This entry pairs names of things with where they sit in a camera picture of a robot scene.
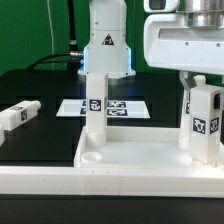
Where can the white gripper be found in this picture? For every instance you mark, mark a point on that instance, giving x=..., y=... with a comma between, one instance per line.
x=170, y=44

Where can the white desk top tray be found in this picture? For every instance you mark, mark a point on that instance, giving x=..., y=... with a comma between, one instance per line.
x=136, y=148

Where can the AprilTag marker sheet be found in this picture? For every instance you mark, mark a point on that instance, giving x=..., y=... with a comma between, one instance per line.
x=115, y=109

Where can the white left obstacle bar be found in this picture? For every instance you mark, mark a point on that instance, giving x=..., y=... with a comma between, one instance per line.
x=2, y=136

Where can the white obstacle bar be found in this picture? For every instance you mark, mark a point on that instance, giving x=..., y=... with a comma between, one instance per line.
x=184, y=182
x=2, y=136

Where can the white front obstacle bar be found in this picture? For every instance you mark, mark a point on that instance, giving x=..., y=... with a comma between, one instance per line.
x=184, y=182

